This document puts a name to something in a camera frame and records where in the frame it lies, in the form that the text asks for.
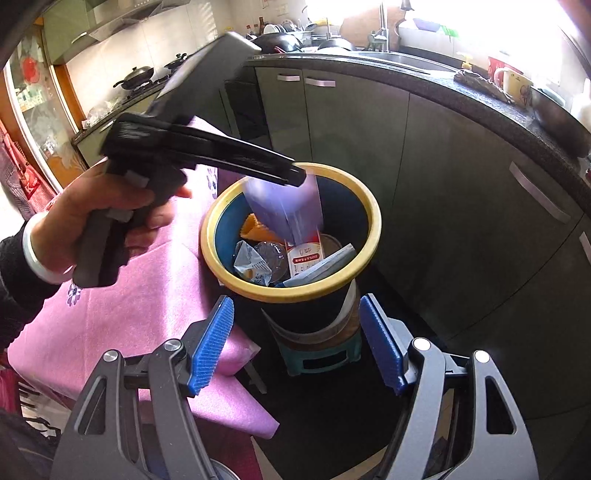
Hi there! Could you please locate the white plastic bag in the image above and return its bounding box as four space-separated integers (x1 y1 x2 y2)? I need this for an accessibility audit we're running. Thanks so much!
85 104 121 127

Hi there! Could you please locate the dark steel bowl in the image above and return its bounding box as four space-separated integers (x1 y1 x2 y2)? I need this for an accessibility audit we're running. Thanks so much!
531 85 591 158

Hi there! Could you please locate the white bangle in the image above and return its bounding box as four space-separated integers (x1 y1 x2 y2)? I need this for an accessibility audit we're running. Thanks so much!
21 215 75 284

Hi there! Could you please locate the steel faucet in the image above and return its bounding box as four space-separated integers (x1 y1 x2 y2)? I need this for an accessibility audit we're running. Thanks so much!
365 0 402 51

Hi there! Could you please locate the dish rack with dishes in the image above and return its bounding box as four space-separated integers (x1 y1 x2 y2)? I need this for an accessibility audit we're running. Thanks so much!
263 18 324 38

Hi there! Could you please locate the person's left forearm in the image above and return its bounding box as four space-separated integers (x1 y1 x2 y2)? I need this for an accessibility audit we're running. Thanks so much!
0 235 61 356

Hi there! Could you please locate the person's left hand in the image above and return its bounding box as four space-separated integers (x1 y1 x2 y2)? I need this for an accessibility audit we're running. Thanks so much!
30 159 194 274

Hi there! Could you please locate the orange foam fruit net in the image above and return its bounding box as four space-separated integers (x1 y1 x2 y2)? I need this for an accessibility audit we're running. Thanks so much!
239 213 278 243

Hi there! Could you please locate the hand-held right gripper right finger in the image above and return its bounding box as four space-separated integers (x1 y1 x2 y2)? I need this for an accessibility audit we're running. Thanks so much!
359 294 541 480

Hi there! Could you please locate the range hood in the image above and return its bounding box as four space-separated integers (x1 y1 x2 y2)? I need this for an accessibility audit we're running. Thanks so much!
88 0 195 44

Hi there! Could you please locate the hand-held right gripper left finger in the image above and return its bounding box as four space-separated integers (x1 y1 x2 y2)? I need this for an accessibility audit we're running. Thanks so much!
54 295 235 480

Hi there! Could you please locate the green wall cabinet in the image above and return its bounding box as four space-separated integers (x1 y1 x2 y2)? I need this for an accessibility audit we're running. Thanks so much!
41 0 116 65

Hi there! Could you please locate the green stove cabinet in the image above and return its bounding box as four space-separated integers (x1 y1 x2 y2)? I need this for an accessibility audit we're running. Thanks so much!
74 122 116 169

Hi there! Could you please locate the yellow rimmed trash bin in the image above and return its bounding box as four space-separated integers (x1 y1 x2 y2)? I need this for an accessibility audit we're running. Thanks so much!
199 161 383 342

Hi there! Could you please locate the clear plastic bottle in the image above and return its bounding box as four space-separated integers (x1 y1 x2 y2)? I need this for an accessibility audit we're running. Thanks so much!
255 240 289 282

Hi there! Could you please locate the silver wrapper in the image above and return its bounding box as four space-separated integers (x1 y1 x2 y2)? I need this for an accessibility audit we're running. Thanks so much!
233 240 273 283

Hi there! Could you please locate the teal plastic stool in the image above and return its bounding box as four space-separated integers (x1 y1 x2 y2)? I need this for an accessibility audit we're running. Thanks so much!
277 337 365 377

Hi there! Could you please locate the large black wok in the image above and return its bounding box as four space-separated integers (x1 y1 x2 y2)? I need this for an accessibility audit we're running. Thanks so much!
252 32 304 54

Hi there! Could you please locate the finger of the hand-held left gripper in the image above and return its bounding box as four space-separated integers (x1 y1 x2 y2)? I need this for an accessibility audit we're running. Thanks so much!
277 154 307 188

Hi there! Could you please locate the wood framed glass door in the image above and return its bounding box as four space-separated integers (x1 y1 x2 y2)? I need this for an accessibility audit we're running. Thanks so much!
4 34 88 190

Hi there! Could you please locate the grey dish cloth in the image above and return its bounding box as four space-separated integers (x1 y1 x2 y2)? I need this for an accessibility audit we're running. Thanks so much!
455 69 515 104

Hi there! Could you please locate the dark sink counter cabinet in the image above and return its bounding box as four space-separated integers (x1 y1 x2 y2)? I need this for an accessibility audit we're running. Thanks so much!
224 53 591 421

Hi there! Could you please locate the steel sink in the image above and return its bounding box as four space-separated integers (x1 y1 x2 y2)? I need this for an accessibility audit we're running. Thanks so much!
358 50 455 72

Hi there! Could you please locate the pink floral tablecloth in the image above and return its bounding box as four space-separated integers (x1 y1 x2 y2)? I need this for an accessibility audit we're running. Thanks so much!
7 115 280 439

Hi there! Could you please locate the dark blue box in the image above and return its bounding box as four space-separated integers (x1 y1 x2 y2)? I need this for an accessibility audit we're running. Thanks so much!
284 244 356 287

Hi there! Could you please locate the bright kitchen window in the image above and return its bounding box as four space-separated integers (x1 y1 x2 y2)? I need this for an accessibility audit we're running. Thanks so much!
332 0 573 61

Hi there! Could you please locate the black wok with lid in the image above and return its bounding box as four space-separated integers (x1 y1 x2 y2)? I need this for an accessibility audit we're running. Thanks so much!
113 66 155 89

